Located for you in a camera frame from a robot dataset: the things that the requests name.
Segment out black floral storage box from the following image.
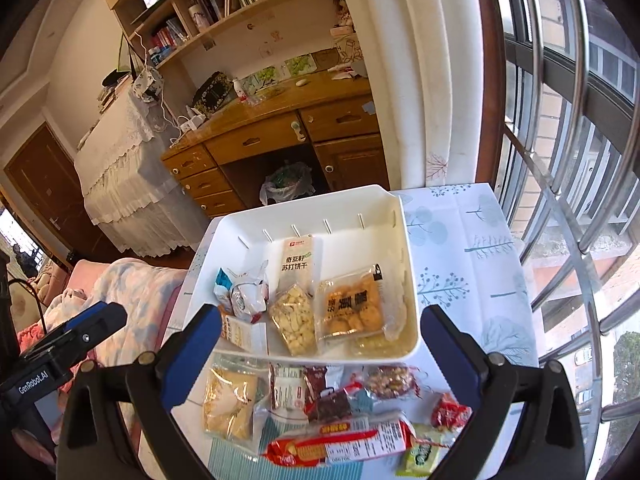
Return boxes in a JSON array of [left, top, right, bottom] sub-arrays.
[[191, 71, 238, 113]]

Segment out brown ended wafer packet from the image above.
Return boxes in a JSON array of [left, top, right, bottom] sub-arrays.
[[220, 314, 269, 356]]

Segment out clear packet fried balls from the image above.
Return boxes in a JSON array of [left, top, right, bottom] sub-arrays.
[[315, 264, 406, 343]]

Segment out wooden desk with drawers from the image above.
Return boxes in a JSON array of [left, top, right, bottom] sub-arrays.
[[161, 67, 391, 218]]

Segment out wooden bookshelf hutch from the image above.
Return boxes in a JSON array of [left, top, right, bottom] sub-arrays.
[[92, 0, 361, 96]]

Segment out dark haired doll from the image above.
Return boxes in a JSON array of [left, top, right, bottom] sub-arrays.
[[331, 0, 357, 31]]

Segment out white lace furniture cover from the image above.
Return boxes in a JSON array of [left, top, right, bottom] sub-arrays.
[[75, 82, 198, 258]]

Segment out row of red books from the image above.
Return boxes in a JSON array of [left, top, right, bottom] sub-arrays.
[[150, 17, 193, 53]]

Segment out stack of books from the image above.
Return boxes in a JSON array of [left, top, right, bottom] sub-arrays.
[[96, 85, 123, 113]]

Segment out white printed mug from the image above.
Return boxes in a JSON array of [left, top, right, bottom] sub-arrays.
[[187, 2, 211, 28]]

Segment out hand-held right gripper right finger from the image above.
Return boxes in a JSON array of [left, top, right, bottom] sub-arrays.
[[421, 304, 588, 480]]

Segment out white plastic bag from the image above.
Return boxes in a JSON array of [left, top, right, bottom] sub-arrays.
[[259, 161, 317, 206]]

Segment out white power strip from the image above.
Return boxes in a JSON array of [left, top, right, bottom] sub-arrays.
[[177, 112, 208, 133]]

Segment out white plastic bin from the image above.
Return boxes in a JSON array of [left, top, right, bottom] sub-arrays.
[[180, 185, 421, 363]]

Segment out clear packet pale puffs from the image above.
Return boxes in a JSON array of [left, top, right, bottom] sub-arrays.
[[268, 282, 318, 356]]

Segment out steel window guard rails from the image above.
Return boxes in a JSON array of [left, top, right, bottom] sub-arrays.
[[492, 0, 640, 461]]

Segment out clear packet yellow cake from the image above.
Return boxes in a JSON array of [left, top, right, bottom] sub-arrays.
[[202, 355, 268, 443]]

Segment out brown white snack packet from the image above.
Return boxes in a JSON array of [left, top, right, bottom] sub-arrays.
[[305, 367, 373, 423]]

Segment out red wrapped candy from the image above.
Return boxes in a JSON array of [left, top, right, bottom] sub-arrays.
[[431, 392, 473, 431]]

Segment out green leaf print panels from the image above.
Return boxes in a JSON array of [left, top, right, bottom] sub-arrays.
[[240, 53, 318, 96]]

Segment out brown wooden door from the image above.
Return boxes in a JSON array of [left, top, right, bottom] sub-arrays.
[[2, 121, 116, 266]]

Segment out white red label packet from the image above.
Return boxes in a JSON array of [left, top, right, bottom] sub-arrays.
[[270, 364, 308, 411]]

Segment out blue foil candy packet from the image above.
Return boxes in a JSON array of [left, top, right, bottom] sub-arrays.
[[214, 267, 238, 306]]

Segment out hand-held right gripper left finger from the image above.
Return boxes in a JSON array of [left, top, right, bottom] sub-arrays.
[[55, 304, 223, 480]]

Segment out long red biscuit pack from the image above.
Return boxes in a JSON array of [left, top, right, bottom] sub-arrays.
[[262, 412, 418, 468]]

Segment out white packet red stripe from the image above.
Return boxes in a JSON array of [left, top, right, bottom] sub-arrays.
[[227, 262, 271, 323]]

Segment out white cracker packet orange end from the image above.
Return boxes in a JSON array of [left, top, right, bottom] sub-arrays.
[[280, 235, 321, 296]]

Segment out white curtain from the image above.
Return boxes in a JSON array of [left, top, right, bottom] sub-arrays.
[[330, 0, 501, 191]]

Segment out tree print tablecloth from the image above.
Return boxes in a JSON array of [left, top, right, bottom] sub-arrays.
[[135, 182, 541, 480]]

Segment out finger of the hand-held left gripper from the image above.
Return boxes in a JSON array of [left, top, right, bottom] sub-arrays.
[[20, 302, 128, 363], [42, 301, 109, 343]]

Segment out floral fabric bag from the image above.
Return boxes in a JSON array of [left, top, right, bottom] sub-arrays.
[[131, 66, 166, 103]]

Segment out green candy packet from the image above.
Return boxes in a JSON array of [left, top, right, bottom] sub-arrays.
[[396, 425, 446, 477]]

